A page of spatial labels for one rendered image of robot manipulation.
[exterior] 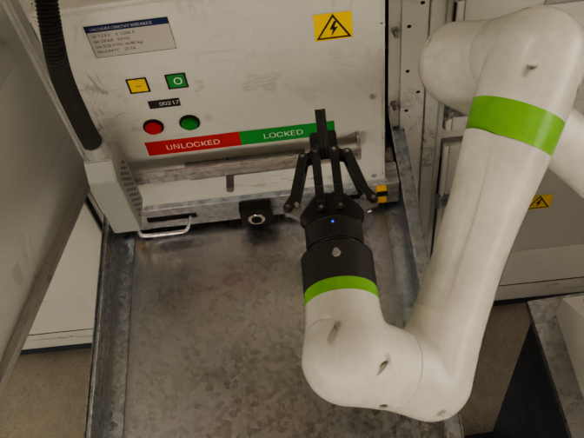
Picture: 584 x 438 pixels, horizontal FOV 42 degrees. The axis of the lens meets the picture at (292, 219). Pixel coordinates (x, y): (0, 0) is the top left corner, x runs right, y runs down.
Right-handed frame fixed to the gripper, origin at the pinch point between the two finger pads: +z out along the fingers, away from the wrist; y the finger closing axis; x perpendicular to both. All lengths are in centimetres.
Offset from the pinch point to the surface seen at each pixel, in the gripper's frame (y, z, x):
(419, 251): 15.4, 1.7, -38.3
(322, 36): 1.6, 13.4, 6.1
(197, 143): -21.1, 13.3, -14.3
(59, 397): -84, 16, -123
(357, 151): 5.6, 9.4, -16.6
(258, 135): -10.7, 13.3, -14.0
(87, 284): -64, 30, -83
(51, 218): -54, 16, -35
